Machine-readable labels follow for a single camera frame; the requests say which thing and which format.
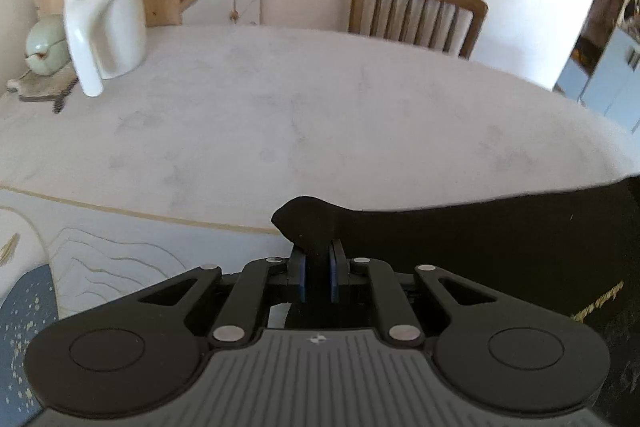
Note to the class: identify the wooden trivet board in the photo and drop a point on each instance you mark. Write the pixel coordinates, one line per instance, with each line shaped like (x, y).
(42, 89)

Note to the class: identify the printed mountain tablecloth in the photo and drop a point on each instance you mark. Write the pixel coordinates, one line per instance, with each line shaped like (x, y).
(100, 252)

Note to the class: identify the black garment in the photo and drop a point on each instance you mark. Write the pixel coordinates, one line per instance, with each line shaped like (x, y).
(500, 247)

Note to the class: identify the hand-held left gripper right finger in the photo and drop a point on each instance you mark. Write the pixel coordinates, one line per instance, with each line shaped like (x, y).
(334, 277)

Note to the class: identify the pale blue tall cabinet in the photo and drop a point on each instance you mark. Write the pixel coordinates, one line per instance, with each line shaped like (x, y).
(615, 77)

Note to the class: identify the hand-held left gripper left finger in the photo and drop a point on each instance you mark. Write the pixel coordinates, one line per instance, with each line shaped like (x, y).
(300, 277)

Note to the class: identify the light wooden stand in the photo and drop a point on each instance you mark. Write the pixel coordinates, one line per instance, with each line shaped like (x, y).
(160, 7)

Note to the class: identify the green ceramic pot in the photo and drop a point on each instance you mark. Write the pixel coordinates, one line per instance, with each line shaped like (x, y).
(47, 47)

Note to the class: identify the white electric kettle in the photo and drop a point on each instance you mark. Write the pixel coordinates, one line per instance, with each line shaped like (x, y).
(115, 27)

